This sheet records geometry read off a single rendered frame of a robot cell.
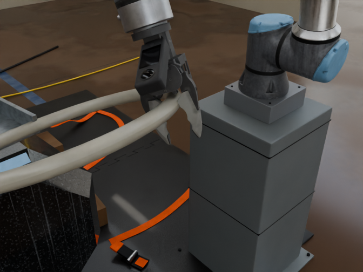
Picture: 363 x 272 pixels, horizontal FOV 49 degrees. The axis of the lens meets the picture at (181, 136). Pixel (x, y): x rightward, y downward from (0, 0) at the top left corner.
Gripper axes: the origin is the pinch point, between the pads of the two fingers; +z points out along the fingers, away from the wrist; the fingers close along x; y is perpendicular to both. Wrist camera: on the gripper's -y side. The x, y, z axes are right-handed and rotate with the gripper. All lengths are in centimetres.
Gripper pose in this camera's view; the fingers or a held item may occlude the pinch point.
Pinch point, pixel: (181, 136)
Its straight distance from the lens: 73.5
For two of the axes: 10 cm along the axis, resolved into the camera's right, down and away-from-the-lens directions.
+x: -9.3, 2.2, 2.8
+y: 2.0, -3.4, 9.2
